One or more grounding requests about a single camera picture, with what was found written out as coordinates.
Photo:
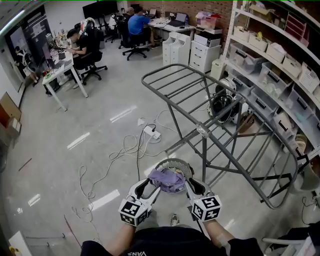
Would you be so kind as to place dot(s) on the woven straw basket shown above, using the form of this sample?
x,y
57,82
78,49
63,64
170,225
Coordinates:
x,y
303,143

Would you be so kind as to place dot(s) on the white desk with metal legs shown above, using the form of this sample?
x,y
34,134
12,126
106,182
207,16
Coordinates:
x,y
56,72

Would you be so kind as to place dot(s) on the white low cabinet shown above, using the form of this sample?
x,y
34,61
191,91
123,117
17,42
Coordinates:
x,y
21,243

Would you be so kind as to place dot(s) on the grey metal drying rack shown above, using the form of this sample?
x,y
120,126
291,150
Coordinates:
x,y
203,130

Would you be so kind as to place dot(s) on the black visor helmet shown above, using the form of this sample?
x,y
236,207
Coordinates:
x,y
221,107

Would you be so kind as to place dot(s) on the white power strip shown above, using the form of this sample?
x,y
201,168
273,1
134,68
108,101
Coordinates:
x,y
152,132

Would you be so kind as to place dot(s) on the black television screen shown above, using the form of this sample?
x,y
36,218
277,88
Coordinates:
x,y
100,8

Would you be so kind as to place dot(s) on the long white desk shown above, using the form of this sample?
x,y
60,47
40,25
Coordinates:
x,y
162,25

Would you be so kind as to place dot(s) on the cream waste bin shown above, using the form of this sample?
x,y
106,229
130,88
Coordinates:
x,y
217,68

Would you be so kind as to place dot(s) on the person's left forearm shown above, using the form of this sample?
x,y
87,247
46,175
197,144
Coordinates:
x,y
120,237

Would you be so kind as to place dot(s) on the small cardboard box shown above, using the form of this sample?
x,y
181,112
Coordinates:
x,y
15,127

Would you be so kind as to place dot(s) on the person's right shoe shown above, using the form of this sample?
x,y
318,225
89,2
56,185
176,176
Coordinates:
x,y
175,220

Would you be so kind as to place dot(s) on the ceiling light tube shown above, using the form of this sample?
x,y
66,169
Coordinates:
x,y
11,21

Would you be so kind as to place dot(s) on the white plug adapter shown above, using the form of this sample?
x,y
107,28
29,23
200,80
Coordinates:
x,y
141,122

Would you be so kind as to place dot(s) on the white metal shelving unit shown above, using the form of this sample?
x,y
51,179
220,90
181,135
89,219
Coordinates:
x,y
230,30

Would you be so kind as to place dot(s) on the grey slatted laundry basket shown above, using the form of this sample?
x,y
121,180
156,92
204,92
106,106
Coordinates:
x,y
172,163

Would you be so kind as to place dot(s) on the black office chair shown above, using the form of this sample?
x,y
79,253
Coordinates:
x,y
111,30
96,57
127,37

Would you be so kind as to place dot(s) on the person's black shirt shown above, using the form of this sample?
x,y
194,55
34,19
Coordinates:
x,y
175,240

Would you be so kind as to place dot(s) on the white chair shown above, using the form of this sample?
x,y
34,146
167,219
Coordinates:
x,y
282,241

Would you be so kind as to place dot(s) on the white printer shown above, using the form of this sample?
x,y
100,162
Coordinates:
x,y
207,37

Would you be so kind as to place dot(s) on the brown bag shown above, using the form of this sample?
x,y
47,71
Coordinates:
x,y
246,123

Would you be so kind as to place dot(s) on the purple t-shirt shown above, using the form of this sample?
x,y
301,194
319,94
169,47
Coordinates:
x,y
165,178

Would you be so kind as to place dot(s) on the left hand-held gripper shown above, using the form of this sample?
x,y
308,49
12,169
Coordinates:
x,y
130,211

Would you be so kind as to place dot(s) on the grey chair with black legs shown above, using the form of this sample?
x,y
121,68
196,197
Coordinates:
x,y
307,177

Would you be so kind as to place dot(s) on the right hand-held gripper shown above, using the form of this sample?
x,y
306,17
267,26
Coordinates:
x,y
207,207

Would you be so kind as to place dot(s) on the pink desk organiser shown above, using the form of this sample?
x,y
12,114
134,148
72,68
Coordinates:
x,y
296,27

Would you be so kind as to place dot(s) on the narrow white drawer tower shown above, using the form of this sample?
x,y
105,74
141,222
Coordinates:
x,y
182,51
168,50

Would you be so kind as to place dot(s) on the patterned white helmet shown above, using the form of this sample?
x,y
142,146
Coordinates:
x,y
86,25

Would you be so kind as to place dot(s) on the white three-drawer cabinet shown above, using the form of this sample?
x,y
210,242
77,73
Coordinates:
x,y
203,56

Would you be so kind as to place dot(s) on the computer monitor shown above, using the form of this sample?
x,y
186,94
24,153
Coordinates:
x,y
47,53

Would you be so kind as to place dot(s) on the open laptop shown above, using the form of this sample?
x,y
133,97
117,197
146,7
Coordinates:
x,y
178,20

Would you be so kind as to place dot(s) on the open cardboard box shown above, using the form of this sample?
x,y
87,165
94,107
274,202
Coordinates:
x,y
261,11

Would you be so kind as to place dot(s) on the flat brown cardboard box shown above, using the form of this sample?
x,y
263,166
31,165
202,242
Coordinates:
x,y
10,107

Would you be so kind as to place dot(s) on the person's right forearm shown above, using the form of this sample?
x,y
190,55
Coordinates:
x,y
216,232

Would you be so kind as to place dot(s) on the black framed glass door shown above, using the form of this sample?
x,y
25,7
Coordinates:
x,y
27,37

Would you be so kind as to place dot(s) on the pink storage box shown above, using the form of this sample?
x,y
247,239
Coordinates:
x,y
207,21

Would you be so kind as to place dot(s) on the black jacket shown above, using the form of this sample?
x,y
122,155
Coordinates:
x,y
305,235

